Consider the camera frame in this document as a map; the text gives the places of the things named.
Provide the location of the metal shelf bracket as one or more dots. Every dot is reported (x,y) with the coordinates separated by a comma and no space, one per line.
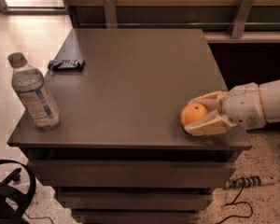
(237,28)
(110,14)

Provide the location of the wooden wall shelf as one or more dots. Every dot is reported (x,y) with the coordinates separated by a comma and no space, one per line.
(214,17)

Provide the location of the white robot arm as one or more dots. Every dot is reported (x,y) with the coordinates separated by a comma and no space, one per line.
(270,101)

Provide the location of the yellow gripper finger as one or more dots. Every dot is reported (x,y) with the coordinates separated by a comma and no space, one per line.
(212,124)
(212,101)

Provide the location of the right metal shelf bracket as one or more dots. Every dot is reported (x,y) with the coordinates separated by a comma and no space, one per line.
(237,28)

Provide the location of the orange fruit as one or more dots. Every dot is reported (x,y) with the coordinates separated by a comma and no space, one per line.
(192,113)

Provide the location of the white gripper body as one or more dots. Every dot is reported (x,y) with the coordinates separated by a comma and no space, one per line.
(243,105)

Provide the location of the left metal shelf bracket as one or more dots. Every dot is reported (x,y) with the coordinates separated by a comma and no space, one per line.
(110,14)

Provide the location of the grey drawer cabinet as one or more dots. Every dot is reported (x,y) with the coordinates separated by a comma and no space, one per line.
(120,154)

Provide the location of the dark rxbar blueberry wrapper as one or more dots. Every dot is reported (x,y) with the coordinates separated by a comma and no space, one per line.
(65,65)

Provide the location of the clear plastic water bottle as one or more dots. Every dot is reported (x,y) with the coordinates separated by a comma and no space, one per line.
(33,91)

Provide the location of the black office chair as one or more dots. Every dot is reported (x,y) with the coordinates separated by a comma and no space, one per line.
(14,203)

